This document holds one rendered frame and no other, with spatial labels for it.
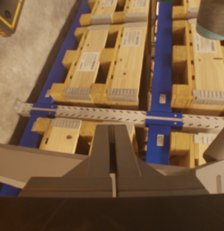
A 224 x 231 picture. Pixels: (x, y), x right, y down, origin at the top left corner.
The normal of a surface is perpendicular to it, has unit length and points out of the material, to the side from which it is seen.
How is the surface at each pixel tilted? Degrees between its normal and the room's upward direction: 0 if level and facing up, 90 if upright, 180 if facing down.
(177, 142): 90
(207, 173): 71
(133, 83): 90
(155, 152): 90
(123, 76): 90
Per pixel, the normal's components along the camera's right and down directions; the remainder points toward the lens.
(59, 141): -0.18, -0.45
